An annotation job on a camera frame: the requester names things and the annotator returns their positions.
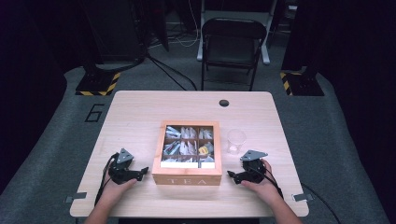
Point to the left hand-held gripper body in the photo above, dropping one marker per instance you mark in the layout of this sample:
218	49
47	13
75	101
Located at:
123	172

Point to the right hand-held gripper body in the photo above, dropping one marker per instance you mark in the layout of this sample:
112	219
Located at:
253	172

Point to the clear plastic cup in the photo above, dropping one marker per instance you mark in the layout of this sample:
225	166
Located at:
236	141

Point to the wooden tea box glass lid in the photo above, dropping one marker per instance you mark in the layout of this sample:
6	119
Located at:
186	176

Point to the person's left hand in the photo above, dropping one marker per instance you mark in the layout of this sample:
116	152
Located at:
113	191

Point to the person's right hand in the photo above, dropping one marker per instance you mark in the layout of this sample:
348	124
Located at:
267	189

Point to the white tea bag yellow tag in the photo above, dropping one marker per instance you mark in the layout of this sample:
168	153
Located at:
204	150

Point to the pile of tea sachets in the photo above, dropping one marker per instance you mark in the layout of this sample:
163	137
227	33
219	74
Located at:
183	147

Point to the grey tape strip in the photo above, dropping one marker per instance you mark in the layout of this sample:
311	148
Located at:
76	197
302	197

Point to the black stand hazard-striped base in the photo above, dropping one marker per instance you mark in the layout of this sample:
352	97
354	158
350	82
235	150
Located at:
98	84
303	84

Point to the black folding chair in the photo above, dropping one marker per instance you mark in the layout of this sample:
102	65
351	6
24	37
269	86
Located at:
232	46

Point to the black stand leg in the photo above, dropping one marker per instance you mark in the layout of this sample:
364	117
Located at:
162	25

